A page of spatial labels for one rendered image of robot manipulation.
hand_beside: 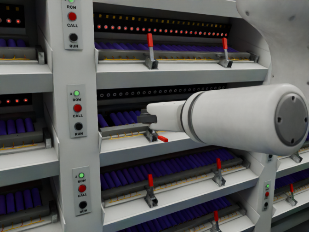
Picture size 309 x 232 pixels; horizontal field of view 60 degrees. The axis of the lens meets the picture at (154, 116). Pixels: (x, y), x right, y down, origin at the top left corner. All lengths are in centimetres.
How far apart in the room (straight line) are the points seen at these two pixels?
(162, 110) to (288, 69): 20
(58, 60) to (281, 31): 44
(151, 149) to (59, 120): 26
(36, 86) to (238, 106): 44
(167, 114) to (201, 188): 52
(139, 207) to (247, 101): 56
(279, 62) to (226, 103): 12
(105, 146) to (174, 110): 32
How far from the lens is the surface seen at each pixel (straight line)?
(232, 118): 34
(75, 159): 67
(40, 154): 68
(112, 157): 70
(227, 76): 88
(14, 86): 62
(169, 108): 44
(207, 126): 37
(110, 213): 79
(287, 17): 35
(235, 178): 103
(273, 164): 113
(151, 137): 73
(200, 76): 80
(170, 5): 76
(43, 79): 62
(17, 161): 67
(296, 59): 41
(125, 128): 74
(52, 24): 63
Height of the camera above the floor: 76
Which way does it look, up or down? 12 degrees down
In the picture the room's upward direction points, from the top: straight up
